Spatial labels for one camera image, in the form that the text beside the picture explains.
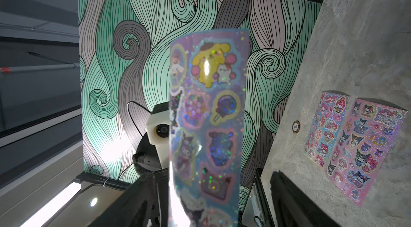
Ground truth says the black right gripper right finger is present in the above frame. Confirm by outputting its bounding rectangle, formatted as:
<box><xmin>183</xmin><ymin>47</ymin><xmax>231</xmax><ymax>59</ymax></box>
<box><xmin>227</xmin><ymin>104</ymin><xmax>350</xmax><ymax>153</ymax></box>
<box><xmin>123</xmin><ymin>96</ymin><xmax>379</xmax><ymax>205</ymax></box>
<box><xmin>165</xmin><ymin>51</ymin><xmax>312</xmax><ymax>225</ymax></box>
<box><xmin>270</xmin><ymin>171</ymin><xmax>339</xmax><ymax>227</ymax></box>

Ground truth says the lilac small sticker sheet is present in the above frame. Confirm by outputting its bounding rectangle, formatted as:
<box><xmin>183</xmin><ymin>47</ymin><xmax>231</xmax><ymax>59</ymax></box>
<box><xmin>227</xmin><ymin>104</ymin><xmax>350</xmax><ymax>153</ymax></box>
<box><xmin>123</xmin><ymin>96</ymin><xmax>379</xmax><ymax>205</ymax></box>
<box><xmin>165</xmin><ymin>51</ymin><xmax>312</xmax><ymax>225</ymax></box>
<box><xmin>168</xmin><ymin>29</ymin><xmax>251</xmax><ymax>227</ymax></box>

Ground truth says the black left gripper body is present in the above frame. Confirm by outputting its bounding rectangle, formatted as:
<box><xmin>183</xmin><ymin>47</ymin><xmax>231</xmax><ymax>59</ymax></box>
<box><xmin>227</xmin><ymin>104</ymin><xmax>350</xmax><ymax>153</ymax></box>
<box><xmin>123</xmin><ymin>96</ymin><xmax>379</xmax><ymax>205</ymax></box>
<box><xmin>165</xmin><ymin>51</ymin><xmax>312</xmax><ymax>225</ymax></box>
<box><xmin>132</xmin><ymin>145</ymin><xmax>169</xmax><ymax>172</ymax></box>

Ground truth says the small round floor marker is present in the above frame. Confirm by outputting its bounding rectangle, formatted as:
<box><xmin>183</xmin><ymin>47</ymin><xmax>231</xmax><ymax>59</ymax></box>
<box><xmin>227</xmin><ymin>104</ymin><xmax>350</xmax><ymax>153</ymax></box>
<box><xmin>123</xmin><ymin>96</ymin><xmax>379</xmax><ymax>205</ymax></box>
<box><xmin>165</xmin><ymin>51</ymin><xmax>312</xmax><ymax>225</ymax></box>
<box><xmin>292</xmin><ymin>120</ymin><xmax>301</xmax><ymax>134</ymax></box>

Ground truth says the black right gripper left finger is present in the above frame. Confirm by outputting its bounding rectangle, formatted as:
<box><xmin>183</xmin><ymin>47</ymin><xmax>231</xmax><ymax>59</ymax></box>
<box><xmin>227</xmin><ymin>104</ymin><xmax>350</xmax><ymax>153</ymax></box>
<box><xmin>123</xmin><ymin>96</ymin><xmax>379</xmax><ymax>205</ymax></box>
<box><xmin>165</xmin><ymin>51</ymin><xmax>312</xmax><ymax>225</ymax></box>
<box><xmin>89</xmin><ymin>168</ymin><xmax>169</xmax><ymax>227</ymax></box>

